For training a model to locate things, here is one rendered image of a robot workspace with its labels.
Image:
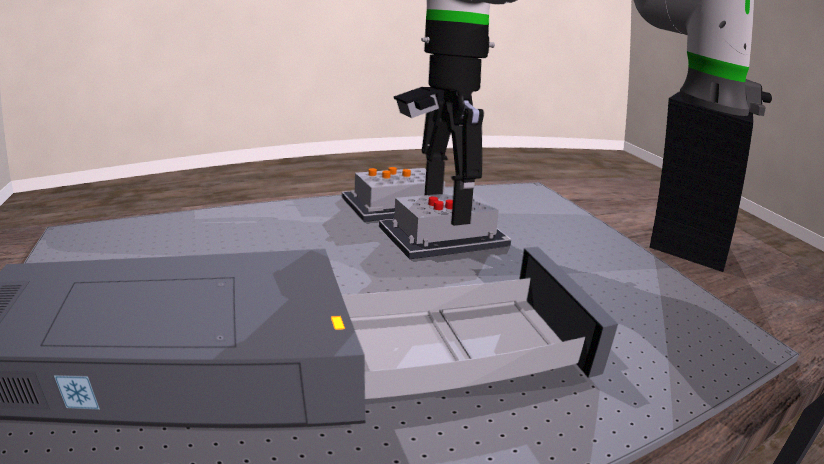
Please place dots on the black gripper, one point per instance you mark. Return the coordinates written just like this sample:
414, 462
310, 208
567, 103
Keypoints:
460, 77

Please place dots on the white tube rack with holes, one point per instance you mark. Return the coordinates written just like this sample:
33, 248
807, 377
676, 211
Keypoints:
370, 192
425, 223

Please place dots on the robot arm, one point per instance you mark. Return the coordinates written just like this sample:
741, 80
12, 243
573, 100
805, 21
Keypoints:
718, 48

